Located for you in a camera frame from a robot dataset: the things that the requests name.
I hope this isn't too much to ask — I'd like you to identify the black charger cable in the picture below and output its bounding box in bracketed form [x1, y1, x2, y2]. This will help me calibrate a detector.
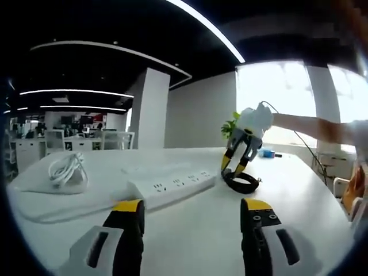
[221, 169, 263, 194]

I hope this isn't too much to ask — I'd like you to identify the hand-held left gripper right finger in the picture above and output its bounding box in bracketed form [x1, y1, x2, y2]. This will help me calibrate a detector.
[240, 197, 317, 276]

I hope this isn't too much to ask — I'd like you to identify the curved white ceiling track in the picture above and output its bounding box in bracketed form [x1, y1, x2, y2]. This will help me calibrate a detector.
[30, 40, 193, 87]

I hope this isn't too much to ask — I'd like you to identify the white power strip cable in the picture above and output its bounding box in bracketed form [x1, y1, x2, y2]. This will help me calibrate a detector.
[16, 152, 136, 224]

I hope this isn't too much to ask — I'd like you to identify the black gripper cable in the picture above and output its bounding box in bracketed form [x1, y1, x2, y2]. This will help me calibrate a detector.
[259, 100, 329, 186]

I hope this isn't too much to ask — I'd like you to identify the wide ceiling light strip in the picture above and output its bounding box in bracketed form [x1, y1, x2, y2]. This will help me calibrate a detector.
[166, 0, 246, 63]

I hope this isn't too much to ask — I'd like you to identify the white power strip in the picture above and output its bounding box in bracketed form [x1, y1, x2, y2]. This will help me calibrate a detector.
[126, 169, 218, 213]

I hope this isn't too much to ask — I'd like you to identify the white desk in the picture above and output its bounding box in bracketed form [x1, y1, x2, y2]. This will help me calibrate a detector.
[7, 146, 356, 276]

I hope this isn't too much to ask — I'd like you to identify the red wall display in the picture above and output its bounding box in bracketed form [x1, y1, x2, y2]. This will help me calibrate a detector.
[86, 113, 108, 124]

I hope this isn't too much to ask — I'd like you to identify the white office chair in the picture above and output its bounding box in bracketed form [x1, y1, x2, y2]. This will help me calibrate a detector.
[44, 129, 66, 156]
[100, 131, 136, 151]

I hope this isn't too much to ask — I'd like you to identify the thin ceiling light strip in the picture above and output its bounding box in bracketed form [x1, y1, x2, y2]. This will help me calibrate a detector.
[40, 105, 127, 112]
[19, 89, 135, 99]

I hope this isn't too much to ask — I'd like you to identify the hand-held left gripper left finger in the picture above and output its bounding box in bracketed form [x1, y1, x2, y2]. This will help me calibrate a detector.
[59, 198, 146, 276]

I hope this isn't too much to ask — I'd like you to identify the potted green plant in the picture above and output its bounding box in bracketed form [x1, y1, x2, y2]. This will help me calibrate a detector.
[220, 112, 242, 141]

